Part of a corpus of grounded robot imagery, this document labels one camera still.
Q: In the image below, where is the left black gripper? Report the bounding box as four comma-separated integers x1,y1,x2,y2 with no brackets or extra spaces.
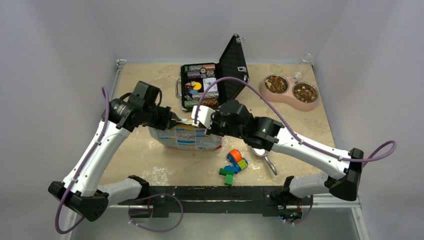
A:
142,104,181,130

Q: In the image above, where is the colourful pet food bag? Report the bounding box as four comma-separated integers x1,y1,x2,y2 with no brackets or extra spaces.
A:
148,118,223,151

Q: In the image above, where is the metal food scoop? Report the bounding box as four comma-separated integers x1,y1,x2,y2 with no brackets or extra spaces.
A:
251,147,278,176

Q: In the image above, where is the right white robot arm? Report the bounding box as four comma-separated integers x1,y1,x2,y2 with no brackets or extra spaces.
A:
192,100,364,204

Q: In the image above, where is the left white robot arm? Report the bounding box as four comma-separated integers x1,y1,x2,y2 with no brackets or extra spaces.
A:
48,81,179,222

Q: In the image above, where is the pink double pet bowl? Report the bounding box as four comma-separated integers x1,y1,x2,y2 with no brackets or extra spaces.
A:
259,74,320,112

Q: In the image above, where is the orange blue toy car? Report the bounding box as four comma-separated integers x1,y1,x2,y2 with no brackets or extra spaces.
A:
226,149,249,172

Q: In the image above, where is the blue toy brick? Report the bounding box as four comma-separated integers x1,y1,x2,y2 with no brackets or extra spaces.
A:
224,165,240,174

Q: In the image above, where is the green toy brick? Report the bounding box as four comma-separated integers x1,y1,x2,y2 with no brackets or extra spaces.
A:
219,168,235,186

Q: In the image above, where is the black poker chip case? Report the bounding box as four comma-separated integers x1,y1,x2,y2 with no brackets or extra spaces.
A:
175,34,250,112

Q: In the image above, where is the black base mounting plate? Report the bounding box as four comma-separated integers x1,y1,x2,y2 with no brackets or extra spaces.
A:
118,185,311,219

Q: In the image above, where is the clear water bottle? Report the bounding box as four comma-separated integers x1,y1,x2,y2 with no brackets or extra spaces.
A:
291,53,315,83

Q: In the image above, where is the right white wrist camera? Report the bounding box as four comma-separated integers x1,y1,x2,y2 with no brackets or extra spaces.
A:
191,105,216,130

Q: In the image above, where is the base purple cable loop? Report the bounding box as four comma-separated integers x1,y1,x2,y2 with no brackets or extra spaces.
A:
128,192,185,233

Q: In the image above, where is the aluminium frame rail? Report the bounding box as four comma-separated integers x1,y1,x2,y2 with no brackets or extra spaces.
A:
313,192,361,209

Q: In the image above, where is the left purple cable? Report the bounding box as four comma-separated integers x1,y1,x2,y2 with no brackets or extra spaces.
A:
54,86,110,235

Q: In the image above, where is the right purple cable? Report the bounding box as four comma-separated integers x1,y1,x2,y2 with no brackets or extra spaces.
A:
193,76,397,167

